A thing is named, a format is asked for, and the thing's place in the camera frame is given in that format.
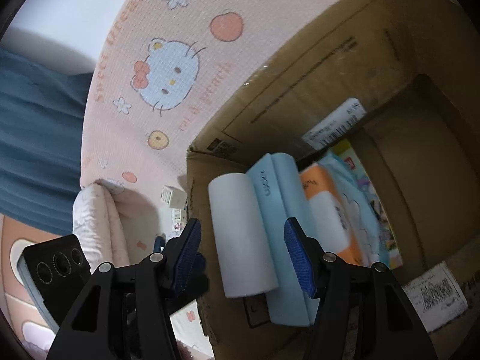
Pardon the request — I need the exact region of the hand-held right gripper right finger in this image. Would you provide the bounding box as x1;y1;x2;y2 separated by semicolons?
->
283;217;437;360

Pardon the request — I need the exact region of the wet wipes pack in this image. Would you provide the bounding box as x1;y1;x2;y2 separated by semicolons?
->
319;149;392;271

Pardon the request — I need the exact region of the blue curtain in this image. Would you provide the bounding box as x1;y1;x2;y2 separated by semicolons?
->
0;45;94;229

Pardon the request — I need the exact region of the light blue box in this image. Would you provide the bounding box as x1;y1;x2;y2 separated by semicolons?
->
245;153;319;326

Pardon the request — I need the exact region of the orange white box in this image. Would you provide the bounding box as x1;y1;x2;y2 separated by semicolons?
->
300;165;364;268

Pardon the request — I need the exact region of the large white medicine box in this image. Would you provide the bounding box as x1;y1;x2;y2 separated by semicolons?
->
161;185;187;209

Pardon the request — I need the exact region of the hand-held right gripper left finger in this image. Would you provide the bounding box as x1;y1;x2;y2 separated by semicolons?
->
47;217;202;360

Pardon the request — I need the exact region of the white paper roll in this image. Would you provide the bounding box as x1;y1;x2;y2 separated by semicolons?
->
208;173;280;299

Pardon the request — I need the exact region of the colourful yellow crayon box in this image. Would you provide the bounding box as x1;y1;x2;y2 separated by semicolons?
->
330;139;403;271

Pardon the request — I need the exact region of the pink cat print blanket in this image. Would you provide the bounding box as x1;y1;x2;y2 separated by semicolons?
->
0;0;383;360

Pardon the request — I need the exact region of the pale pink fluffy quilt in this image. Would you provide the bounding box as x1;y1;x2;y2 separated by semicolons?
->
72;179;130;271

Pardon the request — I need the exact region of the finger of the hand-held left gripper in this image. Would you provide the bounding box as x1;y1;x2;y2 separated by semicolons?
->
163;254;210;315

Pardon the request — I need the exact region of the brown cardboard box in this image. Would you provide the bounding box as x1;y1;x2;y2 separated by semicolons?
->
186;0;480;360

